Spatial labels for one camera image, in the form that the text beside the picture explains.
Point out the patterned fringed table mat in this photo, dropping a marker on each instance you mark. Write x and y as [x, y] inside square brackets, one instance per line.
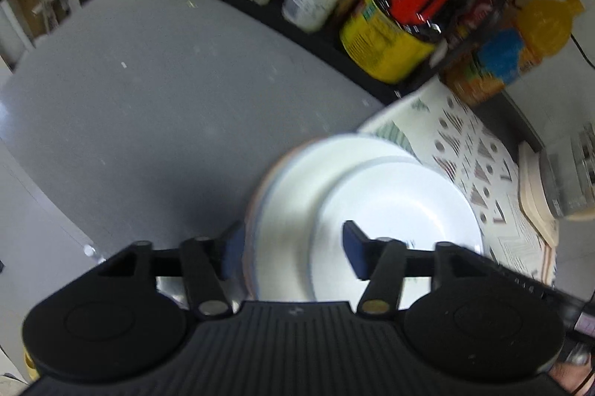
[469, 145]

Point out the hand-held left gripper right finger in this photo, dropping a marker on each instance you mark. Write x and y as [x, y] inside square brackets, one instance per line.
[354, 252]

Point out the small white plate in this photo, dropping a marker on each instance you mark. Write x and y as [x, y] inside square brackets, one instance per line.
[399, 200]

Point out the cream kettle base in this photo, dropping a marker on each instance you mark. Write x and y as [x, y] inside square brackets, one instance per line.
[534, 200]

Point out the person's right hand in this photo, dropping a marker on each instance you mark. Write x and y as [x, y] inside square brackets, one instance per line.
[571, 377]

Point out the orange juice bottle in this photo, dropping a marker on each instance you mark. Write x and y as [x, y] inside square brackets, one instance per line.
[504, 56]

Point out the black metal rack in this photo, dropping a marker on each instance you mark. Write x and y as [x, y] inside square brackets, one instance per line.
[279, 24]

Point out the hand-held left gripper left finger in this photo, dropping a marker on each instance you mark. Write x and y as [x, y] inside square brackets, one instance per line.
[232, 254]

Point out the pastel rimmed plate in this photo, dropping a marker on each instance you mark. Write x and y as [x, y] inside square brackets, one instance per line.
[249, 228]

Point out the white plastic tub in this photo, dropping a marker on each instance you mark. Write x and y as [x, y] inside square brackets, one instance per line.
[311, 0]

